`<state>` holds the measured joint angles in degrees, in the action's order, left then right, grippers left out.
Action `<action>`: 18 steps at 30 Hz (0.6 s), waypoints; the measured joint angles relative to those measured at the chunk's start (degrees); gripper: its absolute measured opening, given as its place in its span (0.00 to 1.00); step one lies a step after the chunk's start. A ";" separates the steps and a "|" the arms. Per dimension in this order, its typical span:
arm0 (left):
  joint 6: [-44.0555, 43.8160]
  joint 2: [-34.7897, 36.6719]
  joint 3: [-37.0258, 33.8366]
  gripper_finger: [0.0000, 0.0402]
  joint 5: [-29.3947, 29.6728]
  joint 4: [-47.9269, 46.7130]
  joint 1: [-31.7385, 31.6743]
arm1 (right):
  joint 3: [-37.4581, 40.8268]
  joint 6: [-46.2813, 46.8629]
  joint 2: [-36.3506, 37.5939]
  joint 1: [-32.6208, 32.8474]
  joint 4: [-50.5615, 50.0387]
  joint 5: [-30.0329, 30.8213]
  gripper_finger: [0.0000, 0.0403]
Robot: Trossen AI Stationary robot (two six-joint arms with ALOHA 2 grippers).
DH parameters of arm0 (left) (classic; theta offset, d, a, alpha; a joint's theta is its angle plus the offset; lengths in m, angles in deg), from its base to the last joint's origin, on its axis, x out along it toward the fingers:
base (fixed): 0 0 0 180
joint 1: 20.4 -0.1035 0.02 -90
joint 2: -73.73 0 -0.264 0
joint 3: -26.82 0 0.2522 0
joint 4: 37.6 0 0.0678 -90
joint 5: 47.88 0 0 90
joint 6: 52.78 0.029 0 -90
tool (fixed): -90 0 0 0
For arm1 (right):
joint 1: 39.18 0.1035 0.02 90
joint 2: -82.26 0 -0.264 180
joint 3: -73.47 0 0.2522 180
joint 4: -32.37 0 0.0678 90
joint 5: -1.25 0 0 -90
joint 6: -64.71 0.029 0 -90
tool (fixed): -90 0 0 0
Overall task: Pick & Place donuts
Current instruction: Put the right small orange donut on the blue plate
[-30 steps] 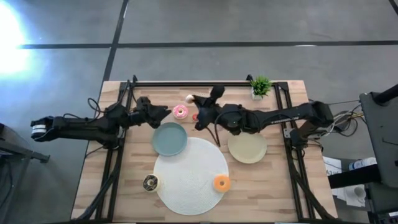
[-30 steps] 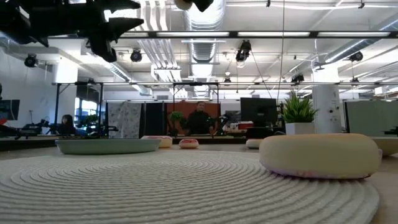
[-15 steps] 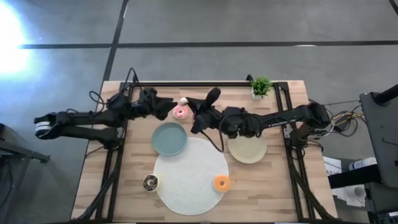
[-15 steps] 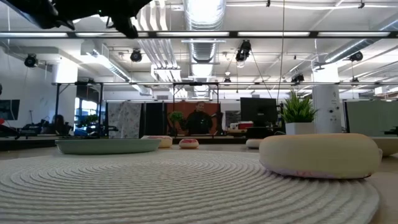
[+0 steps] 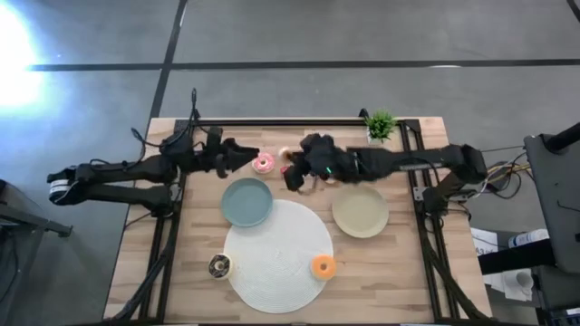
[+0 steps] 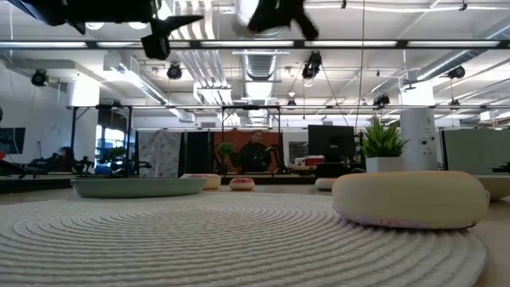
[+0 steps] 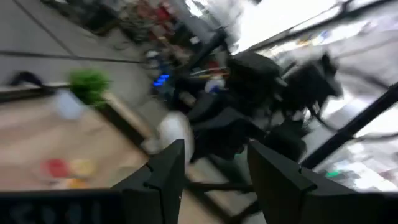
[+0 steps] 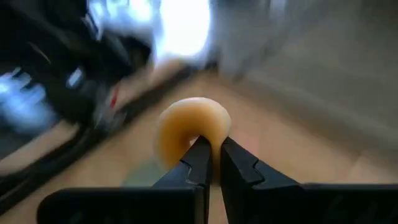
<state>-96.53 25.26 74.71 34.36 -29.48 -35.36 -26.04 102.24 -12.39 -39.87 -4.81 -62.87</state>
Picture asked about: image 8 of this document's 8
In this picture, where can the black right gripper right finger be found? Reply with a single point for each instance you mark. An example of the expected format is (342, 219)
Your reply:
(248, 193)

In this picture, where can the small yellow frosted donut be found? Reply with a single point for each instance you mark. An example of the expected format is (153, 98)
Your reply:
(186, 121)

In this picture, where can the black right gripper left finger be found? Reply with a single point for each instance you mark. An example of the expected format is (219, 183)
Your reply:
(186, 199)

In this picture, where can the black aluminium table frame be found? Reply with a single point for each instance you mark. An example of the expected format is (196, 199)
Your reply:
(77, 146)

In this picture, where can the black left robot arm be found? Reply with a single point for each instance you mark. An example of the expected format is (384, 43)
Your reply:
(62, 46)

